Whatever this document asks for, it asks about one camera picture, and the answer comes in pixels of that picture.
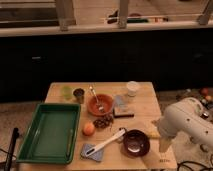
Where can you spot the blue grey cloth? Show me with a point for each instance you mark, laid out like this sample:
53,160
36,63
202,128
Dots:
96,156

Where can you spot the metal spoon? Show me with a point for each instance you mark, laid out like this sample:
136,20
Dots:
99,105

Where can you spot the metal cup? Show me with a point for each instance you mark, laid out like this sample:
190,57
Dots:
79,95

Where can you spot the dark brown bowl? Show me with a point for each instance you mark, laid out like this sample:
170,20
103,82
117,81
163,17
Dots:
136,143

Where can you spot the green plastic tray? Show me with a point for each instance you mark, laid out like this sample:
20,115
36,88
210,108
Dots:
52,134

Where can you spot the orange clay bowl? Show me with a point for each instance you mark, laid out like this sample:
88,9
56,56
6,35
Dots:
106,101

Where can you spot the white paper cup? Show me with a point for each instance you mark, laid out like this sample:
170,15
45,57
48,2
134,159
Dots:
132,88

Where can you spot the white spatula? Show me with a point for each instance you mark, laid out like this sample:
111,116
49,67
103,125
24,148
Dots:
101,145

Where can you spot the black stand pole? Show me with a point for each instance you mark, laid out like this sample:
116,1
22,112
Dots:
8,163

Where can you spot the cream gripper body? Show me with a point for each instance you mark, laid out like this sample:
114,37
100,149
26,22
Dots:
164,144

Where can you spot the orange fruit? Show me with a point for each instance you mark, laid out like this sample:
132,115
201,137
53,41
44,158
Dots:
88,129

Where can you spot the clear plastic bag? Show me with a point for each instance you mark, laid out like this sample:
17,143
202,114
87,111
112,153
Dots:
120,103

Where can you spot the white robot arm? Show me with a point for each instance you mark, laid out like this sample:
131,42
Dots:
184,115

